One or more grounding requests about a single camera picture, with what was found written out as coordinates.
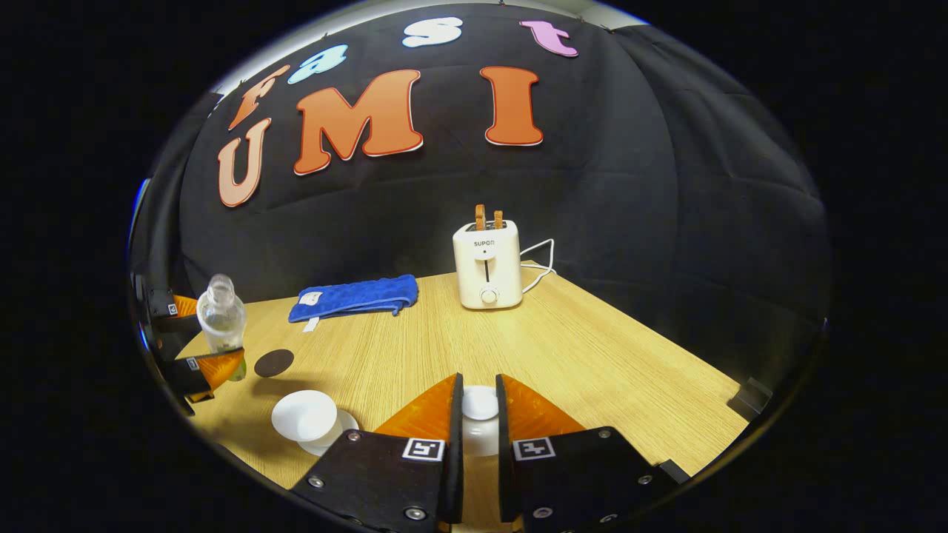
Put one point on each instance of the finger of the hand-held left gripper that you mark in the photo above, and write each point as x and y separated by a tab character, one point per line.
167	314
185	374

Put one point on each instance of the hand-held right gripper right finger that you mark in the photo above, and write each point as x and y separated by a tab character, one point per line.
503	459

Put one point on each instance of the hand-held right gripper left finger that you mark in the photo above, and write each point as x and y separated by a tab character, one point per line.
455	459

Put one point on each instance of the clear water bottle white label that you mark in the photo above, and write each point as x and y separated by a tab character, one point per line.
221	322

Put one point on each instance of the dark round coaster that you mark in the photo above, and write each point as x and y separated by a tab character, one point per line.
274	363

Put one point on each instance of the white saucer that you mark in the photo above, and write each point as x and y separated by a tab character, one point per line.
344	431

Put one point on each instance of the blue towel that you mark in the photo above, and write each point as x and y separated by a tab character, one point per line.
355	296

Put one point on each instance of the white toaster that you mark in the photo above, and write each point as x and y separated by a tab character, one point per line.
487	270

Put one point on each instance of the black table corner bracket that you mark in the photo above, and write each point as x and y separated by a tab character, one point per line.
749	400

